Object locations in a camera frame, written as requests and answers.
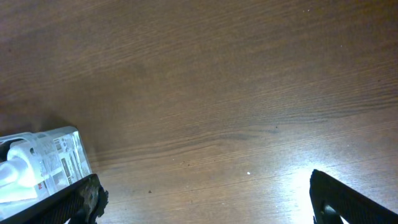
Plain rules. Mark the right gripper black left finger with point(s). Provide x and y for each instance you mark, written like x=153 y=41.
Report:
x=82 y=202

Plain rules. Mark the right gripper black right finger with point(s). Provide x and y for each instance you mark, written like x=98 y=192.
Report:
x=335 y=202

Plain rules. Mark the clear plastic container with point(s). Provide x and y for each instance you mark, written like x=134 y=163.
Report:
x=65 y=162

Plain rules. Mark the white clear-cap bottle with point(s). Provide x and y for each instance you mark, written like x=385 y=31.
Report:
x=22 y=166

